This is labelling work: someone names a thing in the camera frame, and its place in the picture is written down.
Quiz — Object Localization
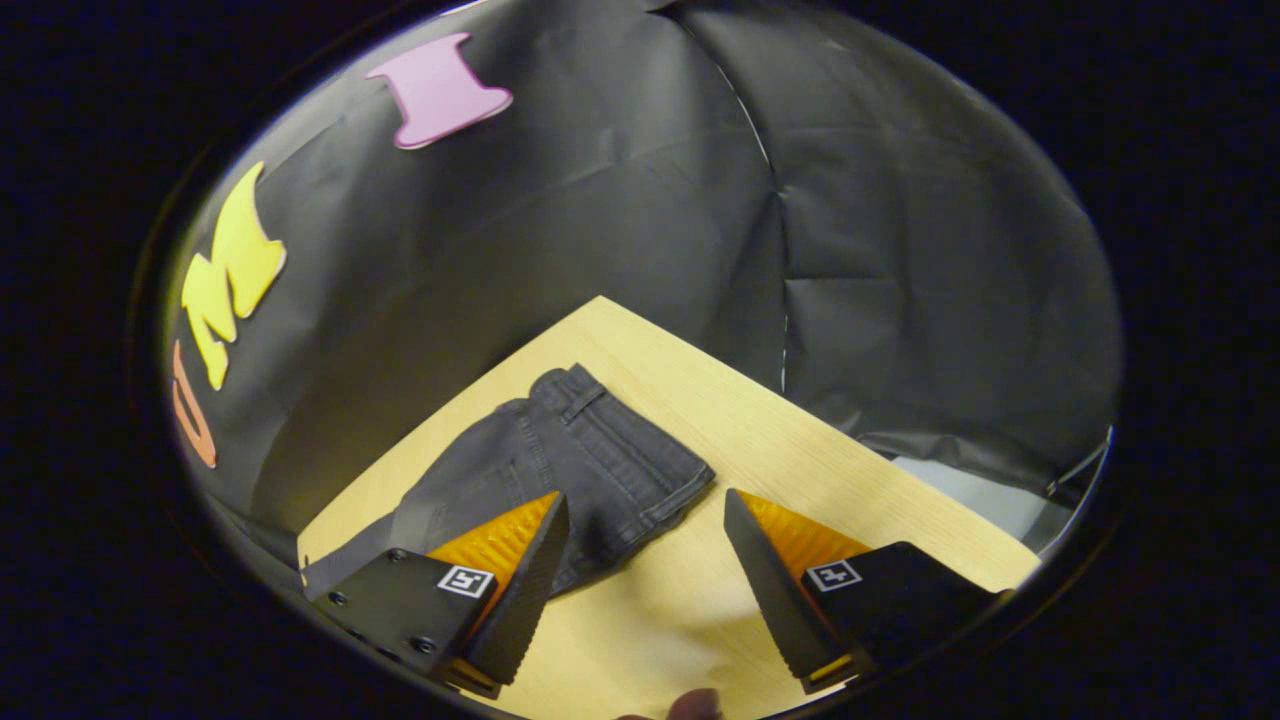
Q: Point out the black backdrop cloth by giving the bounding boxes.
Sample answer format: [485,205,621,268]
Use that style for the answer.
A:
[165,0,1123,566]

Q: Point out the dark grey jeans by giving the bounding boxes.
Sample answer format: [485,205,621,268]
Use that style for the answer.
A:
[300,365,717,601]

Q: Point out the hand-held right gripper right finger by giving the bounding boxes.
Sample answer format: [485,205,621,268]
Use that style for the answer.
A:
[723,488,1011,694]

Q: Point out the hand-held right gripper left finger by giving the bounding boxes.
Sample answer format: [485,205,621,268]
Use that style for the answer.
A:
[318,492,571,699]

